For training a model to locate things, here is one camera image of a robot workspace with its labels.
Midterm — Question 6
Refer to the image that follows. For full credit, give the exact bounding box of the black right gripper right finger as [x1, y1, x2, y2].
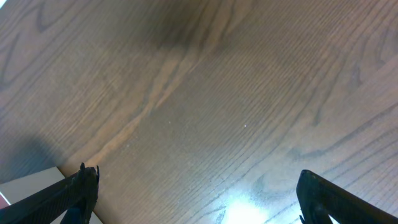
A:
[296, 170, 397, 224]

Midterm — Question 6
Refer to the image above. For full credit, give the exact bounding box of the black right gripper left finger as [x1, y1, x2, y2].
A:
[1, 163, 100, 224]

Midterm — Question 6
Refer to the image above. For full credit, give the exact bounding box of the white box with pink interior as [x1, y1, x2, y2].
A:
[1, 167, 102, 224]

